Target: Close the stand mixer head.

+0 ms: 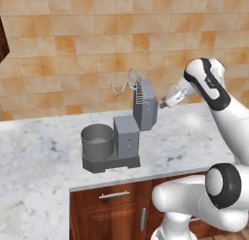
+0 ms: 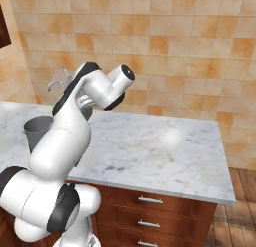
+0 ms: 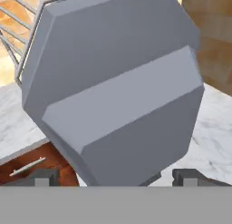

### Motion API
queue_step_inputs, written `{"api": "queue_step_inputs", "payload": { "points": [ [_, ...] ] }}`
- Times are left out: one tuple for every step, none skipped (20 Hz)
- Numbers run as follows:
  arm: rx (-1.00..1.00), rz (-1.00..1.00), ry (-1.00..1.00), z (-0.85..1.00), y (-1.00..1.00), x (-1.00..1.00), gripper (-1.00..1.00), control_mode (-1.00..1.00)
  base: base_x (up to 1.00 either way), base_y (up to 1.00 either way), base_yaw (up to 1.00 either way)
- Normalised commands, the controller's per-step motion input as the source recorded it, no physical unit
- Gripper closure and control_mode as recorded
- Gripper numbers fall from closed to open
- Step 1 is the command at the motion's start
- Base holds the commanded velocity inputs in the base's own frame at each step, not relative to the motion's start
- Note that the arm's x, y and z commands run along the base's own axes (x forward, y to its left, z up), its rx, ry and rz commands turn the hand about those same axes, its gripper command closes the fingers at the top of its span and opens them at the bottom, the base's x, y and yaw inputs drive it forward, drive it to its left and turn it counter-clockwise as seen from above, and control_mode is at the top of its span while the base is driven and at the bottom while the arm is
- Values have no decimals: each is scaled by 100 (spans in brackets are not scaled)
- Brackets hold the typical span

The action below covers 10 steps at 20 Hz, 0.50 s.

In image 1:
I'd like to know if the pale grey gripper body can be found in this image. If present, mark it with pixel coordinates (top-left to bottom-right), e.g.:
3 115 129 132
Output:
160 83 189 109

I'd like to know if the grey stand mixer head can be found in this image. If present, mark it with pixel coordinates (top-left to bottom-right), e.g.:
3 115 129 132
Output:
132 78 160 132

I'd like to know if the grey stand mixer base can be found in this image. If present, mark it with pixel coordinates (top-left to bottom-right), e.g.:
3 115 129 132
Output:
82 114 142 174

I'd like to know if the grey metal mixer bowl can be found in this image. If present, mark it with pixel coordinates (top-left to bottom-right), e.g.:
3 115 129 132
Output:
80 122 115 162

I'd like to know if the grey dough hook attachment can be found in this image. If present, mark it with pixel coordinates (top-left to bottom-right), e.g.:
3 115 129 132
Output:
110 81 130 97

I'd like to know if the brown wooden drawer front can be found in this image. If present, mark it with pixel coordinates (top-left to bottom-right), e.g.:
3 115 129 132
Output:
70 180 154 216

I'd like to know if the brown wooden cupboard door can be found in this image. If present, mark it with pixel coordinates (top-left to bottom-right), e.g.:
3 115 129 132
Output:
70 207 153 240
146 214 229 240

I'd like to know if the wire whisk attachment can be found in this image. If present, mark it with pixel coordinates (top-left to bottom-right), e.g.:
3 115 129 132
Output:
126 68 146 105

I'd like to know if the silver drawer handle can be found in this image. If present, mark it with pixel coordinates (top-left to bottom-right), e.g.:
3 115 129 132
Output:
98 190 131 200

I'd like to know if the silver cupboard door handle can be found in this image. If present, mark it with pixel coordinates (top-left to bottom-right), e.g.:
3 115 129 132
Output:
140 207 148 232

